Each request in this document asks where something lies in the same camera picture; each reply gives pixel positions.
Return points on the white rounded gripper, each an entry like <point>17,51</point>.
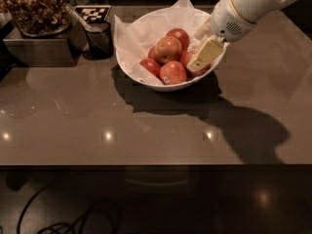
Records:
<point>226,19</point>

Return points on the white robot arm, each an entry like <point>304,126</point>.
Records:
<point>254,10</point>

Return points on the red apple back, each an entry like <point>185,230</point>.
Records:
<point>181,35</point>

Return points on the red apple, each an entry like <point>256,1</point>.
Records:
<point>167,48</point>
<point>151,65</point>
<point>181,35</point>
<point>172,73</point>
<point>185,57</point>

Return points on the red apple right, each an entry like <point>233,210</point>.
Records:
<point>185,57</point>

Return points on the white bowl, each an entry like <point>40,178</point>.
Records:
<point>160,52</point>

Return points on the red apple top centre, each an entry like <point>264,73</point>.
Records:
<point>167,48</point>

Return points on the red apple front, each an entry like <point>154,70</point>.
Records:
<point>172,73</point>

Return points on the red apple hidden middle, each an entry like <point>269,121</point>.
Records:
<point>151,54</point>

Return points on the red apple left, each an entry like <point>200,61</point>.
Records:
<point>151,65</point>

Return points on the white paper liner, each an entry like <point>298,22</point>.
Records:
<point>133,41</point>

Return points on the black mesh cup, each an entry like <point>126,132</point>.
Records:
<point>100,41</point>

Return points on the black white marker tag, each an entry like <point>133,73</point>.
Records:
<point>93,13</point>

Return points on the white spoon in cup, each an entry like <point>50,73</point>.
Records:
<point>73,13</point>

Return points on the grey metal box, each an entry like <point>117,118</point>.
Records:
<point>62,50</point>

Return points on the glass jar of nuts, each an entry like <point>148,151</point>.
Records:
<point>39,18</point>

